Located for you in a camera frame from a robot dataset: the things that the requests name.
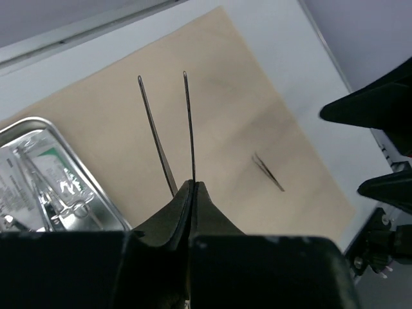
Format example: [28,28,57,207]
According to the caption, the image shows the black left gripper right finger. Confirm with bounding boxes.
[189,182,359,308]

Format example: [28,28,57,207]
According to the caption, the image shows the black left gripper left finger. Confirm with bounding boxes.
[1,180,193,308]

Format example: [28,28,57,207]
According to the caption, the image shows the beige cloth wrap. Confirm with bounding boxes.
[12,8,355,240]

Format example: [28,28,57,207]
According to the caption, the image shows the stainless steel instrument tray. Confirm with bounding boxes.
[1,117,131,232]

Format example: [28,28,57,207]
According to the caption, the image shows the long steel tweezers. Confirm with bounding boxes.
[136,71,196,196]

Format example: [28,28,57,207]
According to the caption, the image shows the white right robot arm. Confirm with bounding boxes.
[319,59,411,278]

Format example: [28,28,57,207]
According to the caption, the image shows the steel forceps clamp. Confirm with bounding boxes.
[15,147,103,230]

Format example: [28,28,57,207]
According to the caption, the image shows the green suture packet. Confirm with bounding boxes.
[24,143,95,203]

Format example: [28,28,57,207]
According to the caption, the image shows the white suture packet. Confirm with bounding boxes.
[1,147,43,230]

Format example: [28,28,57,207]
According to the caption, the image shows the aluminium back rail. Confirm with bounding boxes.
[1,1,174,68]

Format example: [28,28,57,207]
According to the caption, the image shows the aluminium rail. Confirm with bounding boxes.
[1,1,174,68]
[298,0,353,93]

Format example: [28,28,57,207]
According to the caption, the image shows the aluminium right side rail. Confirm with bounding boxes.
[298,0,353,93]

